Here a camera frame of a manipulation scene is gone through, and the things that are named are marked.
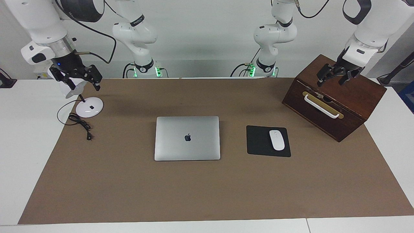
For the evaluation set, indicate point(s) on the black stand leg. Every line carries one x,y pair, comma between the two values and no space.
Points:
399,66

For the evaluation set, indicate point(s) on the white power socket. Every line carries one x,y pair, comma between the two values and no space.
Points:
40,76

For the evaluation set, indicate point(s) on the black mouse pad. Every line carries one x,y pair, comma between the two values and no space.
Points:
258,142

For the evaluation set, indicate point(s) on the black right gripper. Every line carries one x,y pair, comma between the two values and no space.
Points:
69,63

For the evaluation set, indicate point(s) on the white desk lamp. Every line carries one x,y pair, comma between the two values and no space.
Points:
90,108

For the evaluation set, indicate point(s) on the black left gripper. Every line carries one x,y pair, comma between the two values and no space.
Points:
346,66

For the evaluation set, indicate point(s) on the blue crate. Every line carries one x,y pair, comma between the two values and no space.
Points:
408,95

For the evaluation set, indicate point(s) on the silver apple laptop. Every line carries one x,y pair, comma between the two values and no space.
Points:
187,142

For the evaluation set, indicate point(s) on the brown table mat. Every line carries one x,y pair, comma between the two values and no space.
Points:
194,194

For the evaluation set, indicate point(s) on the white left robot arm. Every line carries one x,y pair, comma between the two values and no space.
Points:
381,19

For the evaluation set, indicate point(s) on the black clamp base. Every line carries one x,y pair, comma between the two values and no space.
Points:
6,82

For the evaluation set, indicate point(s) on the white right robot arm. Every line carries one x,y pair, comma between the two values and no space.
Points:
42,19

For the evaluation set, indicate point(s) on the dark brown wooden box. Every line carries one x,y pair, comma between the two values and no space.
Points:
310,118

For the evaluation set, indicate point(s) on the white computer mouse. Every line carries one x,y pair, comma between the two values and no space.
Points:
277,140

